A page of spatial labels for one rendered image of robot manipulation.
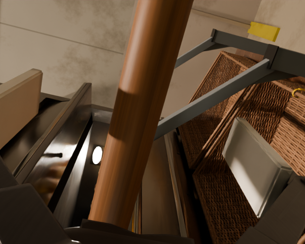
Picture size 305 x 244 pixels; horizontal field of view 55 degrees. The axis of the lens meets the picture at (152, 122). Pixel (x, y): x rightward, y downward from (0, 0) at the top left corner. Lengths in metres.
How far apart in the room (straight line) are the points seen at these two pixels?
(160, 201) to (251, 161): 0.90
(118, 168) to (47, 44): 3.40
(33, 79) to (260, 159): 0.13
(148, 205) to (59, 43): 2.72
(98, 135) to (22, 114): 1.65
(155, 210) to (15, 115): 0.89
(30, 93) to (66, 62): 3.37
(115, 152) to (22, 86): 0.07
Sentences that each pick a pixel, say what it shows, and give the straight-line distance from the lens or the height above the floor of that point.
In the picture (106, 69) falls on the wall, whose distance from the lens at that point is 3.48.
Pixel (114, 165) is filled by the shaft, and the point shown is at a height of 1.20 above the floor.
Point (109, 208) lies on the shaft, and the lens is 0.20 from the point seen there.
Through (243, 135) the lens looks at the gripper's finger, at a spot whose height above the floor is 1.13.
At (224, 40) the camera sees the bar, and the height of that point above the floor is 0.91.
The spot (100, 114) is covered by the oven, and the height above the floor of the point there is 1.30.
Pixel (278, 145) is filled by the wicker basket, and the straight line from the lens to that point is 1.21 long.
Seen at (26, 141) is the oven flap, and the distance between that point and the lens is 1.30.
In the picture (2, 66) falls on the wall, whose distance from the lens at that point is 3.80.
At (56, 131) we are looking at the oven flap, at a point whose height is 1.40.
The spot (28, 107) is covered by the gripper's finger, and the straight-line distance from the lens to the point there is 0.19.
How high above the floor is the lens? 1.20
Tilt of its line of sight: 7 degrees down
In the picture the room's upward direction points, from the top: 77 degrees counter-clockwise
